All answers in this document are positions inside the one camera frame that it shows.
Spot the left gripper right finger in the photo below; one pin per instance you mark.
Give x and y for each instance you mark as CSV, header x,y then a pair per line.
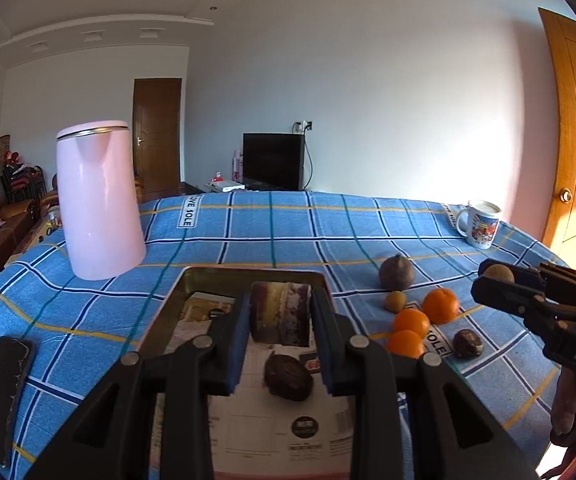
x,y
413,418

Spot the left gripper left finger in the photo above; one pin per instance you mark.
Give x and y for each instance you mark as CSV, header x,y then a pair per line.
x,y
109,434

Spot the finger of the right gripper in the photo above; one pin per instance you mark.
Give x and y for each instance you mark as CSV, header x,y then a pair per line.
x,y
537,312
557,283

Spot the dark brown chestnut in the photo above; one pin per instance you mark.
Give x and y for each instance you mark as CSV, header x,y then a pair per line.
x,y
467,344

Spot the orange mandarin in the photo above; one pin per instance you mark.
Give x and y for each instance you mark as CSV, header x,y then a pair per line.
x,y
406,343
413,320
441,306

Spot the small yellow-green fruit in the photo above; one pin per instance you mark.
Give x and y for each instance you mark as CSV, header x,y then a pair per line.
x,y
395,302

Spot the purple round fruit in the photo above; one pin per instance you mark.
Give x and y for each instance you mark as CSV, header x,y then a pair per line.
x,y
396,273

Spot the dark brown room door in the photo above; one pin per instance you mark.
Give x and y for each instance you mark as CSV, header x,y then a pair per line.
x,y
157,119

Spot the white printed mug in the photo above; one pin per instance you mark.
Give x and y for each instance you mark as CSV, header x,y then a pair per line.
x,y
478,224

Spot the paper sheet in tin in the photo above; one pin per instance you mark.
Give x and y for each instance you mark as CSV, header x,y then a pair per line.
x,y
255,435

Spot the pink metal tin box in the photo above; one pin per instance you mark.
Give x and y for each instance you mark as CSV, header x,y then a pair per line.
x,y
199,296

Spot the pink electric kettle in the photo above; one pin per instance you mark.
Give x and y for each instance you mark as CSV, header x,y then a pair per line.
x,y
97,199

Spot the brown leather armchair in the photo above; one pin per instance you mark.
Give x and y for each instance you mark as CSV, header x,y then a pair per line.
x,y
51,199

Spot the white box on stand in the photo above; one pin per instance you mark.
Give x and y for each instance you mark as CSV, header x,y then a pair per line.
x,y
225,186

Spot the black television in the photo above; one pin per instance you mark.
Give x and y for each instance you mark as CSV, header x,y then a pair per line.
x,y
275,160

